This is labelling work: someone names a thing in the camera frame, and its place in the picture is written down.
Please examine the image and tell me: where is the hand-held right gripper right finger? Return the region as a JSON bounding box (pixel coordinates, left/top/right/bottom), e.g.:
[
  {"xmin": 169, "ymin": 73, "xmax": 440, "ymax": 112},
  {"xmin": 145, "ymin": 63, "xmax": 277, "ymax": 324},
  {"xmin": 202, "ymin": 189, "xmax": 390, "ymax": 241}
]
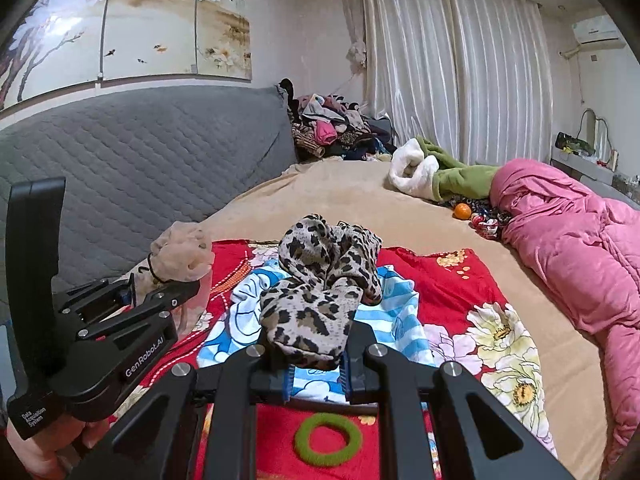
[{"xmin": 340, "ymin": 320, "xmax": 576, "ymax": 480}]

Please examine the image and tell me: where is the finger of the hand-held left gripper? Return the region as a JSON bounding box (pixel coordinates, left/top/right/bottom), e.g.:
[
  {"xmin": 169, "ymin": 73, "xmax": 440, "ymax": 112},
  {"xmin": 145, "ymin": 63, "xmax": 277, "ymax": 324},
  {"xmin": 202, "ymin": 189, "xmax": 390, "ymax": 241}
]
[
  {"xmin": 75, "ymin": 280, "xmax": 202, "ymax": 346},
  {"xmin": 54, "ymin": 276, "xmax": 138, "ymax": 313}
]

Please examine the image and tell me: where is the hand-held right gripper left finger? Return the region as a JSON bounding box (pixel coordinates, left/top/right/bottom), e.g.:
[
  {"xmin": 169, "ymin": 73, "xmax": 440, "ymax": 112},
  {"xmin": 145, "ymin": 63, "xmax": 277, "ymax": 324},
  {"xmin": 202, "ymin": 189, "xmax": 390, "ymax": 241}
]
[{"xmin": 65, "ymin": 342, "xmax": 296, "ymax": 480}]

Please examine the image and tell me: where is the leopard print cloth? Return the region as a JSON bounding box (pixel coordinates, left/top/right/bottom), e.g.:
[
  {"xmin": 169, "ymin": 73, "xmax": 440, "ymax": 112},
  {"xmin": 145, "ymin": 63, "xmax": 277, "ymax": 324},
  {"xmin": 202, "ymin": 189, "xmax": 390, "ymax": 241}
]
[{"xmin": 259, "ymin": 214, "xmax": 385, "ymax": 372}]

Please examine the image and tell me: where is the person's left hand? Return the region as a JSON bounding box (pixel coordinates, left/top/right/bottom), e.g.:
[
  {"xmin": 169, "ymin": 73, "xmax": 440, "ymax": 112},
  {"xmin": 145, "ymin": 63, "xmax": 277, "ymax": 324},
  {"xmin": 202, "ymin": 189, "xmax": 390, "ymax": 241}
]
[{"xmin": 6, "ymin": 410, "xmax": 111, "ymax": 480}]

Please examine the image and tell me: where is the blue striped cartoon towel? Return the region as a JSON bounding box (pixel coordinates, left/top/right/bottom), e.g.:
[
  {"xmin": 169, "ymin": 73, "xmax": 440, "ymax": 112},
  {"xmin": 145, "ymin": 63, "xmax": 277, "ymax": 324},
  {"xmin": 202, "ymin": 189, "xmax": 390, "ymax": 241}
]
[{"xmin": 196, "ymin": 260, "xmax": 437, "ymax": 403}]

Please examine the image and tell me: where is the red floral blanket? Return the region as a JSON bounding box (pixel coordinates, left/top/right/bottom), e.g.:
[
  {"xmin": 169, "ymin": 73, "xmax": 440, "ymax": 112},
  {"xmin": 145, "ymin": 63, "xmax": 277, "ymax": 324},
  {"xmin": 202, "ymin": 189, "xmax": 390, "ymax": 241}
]
[{"xmin": 125, "ymin": 240, "xmax": 558, "ymax": 480}]

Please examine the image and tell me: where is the grey quilted headboard cover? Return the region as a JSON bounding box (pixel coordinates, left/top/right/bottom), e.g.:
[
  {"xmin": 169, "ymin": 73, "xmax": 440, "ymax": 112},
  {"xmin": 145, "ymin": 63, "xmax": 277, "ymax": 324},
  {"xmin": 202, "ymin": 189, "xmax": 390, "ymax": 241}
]
[{"xmin": 0, "ymin": 85, "xmax": 301, "ymax": 321}]

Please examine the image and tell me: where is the green and white plush robe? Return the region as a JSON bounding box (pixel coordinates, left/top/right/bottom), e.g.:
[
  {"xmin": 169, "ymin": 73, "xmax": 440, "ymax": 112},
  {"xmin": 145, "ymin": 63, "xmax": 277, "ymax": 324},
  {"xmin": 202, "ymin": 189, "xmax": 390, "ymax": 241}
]
[{"xmin": 389, "ymin": 136, "xmax": 503, "ymax": 204}]

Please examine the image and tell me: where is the pile of clothes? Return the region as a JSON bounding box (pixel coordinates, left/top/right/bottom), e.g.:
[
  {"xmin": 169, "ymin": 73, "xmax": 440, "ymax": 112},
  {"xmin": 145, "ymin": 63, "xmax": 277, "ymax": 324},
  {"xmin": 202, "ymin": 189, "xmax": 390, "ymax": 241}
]
[{"xmin": 280, "ymin": 78, "xmax": 401, "ymax": 163}]

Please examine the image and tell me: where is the pink quilt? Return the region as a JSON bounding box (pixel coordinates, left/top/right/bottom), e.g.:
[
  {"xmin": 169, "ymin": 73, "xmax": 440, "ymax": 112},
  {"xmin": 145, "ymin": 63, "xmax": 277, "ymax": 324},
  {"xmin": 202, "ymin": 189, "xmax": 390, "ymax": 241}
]
[{"xmin": 490, "ymin": 158, "xmax": 640, "ymax": 466}]

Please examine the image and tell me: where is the curtain tieback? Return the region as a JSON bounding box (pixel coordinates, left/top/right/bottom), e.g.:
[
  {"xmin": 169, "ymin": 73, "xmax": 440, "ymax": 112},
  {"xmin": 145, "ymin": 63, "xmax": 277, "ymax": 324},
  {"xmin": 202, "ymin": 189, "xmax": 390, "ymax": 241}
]
[{"xmin": 346, "ymin": 42, "xmax": 369, "ymax": 69}]

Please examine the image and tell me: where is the grey dresser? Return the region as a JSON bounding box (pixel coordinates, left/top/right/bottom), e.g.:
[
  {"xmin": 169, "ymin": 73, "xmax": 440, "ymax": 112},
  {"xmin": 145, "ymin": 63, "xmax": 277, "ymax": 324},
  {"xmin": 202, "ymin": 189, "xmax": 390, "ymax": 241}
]
[{"xmin": 550, "ymin": 145, "xmax": 640, "ymax": 206}]

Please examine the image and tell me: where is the black bag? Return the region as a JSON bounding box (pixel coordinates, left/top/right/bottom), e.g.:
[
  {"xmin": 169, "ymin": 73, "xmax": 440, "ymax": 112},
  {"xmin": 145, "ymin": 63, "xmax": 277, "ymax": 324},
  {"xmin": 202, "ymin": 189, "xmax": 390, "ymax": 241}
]
[{"xmin": 556, "ymin": 132, "xmax": 596, "ymax": 153}]

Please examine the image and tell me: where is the white curtain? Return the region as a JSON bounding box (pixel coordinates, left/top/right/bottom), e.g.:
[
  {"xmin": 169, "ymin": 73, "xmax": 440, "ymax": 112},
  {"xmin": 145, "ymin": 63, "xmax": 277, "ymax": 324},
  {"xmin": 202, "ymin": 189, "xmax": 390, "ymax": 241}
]
[{"xmin": 342, "ymin": 0, "xmax": 553, "ymax": 168}]

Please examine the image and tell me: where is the dresser mirror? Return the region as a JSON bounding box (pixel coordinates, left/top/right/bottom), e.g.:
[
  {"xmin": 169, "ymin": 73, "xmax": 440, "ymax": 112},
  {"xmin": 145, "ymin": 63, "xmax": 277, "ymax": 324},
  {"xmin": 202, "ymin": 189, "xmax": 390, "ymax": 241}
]
[{"xmin": 579, "ymin": 107, "xmax": 613, "ymax": 161}]

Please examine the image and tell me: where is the white air conditioner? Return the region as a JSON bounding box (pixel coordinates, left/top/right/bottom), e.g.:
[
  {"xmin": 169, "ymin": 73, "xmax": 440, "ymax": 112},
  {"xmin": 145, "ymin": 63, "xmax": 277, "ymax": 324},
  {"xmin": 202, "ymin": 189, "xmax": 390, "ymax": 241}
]
[{"xmin": 572, "ymin": 14, "xmax": 628, "ymax": 50}]

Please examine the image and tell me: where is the green felt ring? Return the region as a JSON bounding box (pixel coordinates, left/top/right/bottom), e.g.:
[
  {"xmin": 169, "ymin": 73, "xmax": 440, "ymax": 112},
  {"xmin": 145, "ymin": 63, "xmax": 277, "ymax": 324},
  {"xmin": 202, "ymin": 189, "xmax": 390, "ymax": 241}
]
[{"xmin": 294, "ymin": 412, "xmax": 363, "ymax": 470}]

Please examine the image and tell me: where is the floral wall mural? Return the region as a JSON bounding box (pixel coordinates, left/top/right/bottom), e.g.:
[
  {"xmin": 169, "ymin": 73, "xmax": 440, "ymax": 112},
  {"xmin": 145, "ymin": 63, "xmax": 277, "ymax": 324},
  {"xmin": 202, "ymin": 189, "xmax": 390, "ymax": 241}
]
[{"xmin": 0, "ymin": 0, "xmax": 253, "ymax": 111}]

